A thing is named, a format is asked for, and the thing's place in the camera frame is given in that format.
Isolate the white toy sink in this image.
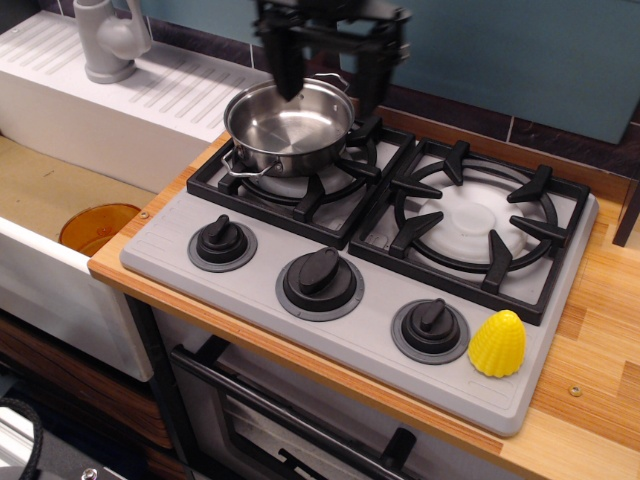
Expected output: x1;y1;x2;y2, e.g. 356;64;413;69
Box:
1;11;265;382

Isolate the orange plastic plate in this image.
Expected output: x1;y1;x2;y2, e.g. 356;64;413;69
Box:
59;203;140;257

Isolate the black middle stove knob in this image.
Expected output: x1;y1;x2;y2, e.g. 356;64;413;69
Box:
275;247;365;322

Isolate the oven door with handle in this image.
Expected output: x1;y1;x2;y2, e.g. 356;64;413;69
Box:
169;336;513;479

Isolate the black left burner grate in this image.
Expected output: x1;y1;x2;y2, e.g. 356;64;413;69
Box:
187;117;416;249

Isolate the grey toy faucet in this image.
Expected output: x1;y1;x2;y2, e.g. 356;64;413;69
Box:
73;0;152;84

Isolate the black braided cable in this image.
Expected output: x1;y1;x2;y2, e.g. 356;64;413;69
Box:
0;397;46;480

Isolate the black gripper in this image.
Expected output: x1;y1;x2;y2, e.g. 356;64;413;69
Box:
254;1;411;117

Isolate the black left stove knob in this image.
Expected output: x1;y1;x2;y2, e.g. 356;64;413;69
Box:
187;214;258;273

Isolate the teal backsplash panel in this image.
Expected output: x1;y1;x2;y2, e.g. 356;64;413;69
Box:
139;0;640;146

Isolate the grey toy stove top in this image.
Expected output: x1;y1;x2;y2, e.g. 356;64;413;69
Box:
119;119;600;439

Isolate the black burner grate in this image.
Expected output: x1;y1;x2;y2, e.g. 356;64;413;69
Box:
187;117;416;249
349;139;599;326

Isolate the white right burner cap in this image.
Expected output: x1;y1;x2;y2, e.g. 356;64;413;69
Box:
419;182;528;264

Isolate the black right burner grate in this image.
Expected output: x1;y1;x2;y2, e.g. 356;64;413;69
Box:
349;139;599;326

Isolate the black stove knob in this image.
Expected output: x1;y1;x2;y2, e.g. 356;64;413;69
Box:
391;298;470;365
187;214;258;273
275;247;365;322

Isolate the black right stove knob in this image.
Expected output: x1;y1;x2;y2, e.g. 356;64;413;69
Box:
391;298;470;365

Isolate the yellow toy corn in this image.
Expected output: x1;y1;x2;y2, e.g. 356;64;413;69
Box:
468;310;526;378

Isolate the stainless steel pot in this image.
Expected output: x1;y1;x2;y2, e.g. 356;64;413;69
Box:
224;78;355;178

